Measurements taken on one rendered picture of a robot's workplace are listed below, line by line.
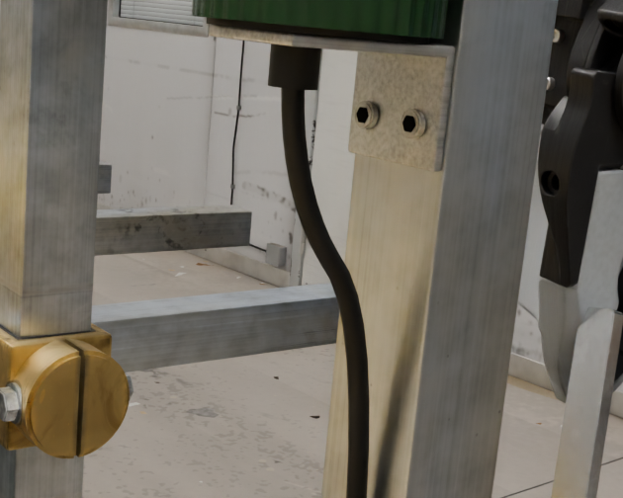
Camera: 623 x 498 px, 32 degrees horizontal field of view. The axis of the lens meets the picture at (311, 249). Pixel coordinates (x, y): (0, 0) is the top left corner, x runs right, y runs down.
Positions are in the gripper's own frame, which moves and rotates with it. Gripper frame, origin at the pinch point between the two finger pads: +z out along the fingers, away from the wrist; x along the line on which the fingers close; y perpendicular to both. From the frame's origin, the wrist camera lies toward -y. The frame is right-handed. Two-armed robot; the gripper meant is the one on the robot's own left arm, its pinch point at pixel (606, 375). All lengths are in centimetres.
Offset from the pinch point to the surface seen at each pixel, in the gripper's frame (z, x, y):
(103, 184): 12, -17, 76
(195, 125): 69, -223, 413
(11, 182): -1.5, 13.6, 22.9
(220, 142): 73, -225, 392
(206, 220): 9, -14, 51
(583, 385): -0.5, 2.9, -1.3
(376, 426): -0.9, 12.6, -2.3
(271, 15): -11.6, 18.2, -3.0
